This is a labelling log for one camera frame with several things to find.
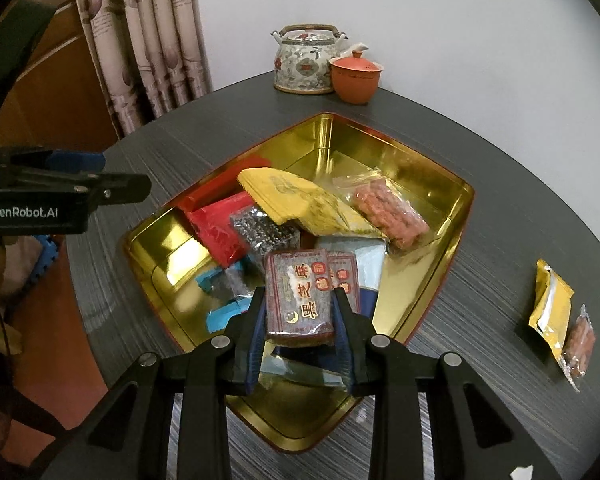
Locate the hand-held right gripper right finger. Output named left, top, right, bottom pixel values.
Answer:
left=330, top=286, right=561, bottom=480

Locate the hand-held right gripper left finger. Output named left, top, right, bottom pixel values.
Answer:
left=40, top=287, right=268, bottom=480

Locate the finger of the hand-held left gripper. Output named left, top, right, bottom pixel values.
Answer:
left=70, top=174, right=152, bottom=206
left=0, top=146, right=107, bottom=173

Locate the small blue candy packet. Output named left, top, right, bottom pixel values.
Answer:
left=196, top=260, right=256, bottom=333

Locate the small brown snack packet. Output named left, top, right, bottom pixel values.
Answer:
left=264, top=248, right=337, bottom=347
left=327, top=251, right=363, bottom=318

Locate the navy and pale blue packet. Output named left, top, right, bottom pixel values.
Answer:
left=260, top=237, right=387, bottom=391

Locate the red snack packet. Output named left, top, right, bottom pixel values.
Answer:
left=177, top=192, right=261, bottom=268

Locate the red tin box gold inside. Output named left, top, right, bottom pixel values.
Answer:
left=123, top=112, right=476, bottom=455

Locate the clear packet with red label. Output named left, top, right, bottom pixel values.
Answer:
left=228, top=206, right=301, bottom=266

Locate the clear peanut packet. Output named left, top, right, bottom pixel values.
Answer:
left=332, top=175, right=433, bottom=256
left=560, top=304, right=597, bottom=393

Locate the yellow gold-printed packet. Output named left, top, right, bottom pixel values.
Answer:
left=236, top=166, right=388, bottom=240

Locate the blue jagged plastic object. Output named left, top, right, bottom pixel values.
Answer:
left=32, top=234, right=63, bottom=286

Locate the brown wooden door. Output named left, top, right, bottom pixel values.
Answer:
left=0, top=2, right=126, bottom=161

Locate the patterned beige curtain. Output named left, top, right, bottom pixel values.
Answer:
left=72, top=0, right=213, bottom=136

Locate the floral ceramic teapot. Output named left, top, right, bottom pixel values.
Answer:
left=270, top=23, right=349, bottom=96

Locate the yellow packet with silver stripe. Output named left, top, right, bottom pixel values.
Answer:
left=527, top=259, right=575, bottom=360

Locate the orange lidded clay cup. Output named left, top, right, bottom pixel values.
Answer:
left=328, top=44, right=383, bottom=106

